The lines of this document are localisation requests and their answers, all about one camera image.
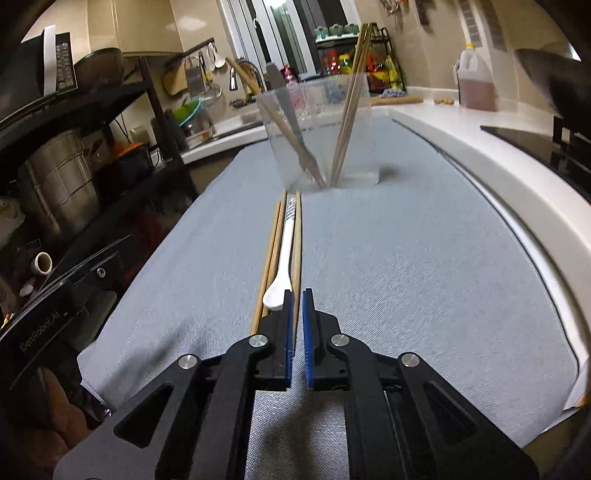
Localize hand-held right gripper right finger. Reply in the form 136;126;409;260
302;288;539;480

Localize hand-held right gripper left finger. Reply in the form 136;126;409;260
53;290;296;480

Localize white spoon striped handle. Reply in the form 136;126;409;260
262;194;297;311

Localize clear plastic container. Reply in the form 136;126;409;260
256;74;382;193

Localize white handled fork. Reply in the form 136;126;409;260
265;62;324;185

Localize grey fabric mat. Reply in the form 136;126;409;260
78;115;580;480

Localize large steel pot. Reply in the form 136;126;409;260
17;129;100;253

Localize black orange appliance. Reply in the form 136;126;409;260
111;141;156;182

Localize black metal shelf rack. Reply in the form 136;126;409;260
0;54;200;301

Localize microwave oven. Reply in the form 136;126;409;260
0;25;79;126

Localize green colander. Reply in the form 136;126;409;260
173;98;204;128

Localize dark bowl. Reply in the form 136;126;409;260
74;47;126;91

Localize wooden cutting board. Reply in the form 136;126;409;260
369;95;424;106

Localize chrome kitchen faucet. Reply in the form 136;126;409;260
229;60;267;94

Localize hanging wooden board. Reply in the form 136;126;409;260
163;65;188;98

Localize hanging metal grater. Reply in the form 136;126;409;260
184;55;209;96

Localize row of sauce bottles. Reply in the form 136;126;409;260
323;50;403;91

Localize hanging white ladles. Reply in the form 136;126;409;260
205;43;227;71

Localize black glass gas stove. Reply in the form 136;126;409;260
480;114;591;191

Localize plastic cooking oil jug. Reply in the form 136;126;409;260
452;43;498;112

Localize white framed window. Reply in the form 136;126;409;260
217;0;363;83

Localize row of spice jars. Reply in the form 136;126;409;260
314;22;385;41

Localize black wire spice rack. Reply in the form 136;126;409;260
314;28;408;94

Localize wall vent grille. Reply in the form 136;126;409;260
485;0;507;51
457;0;484;48

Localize black wok wooden handle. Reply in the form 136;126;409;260
515;41;591;117

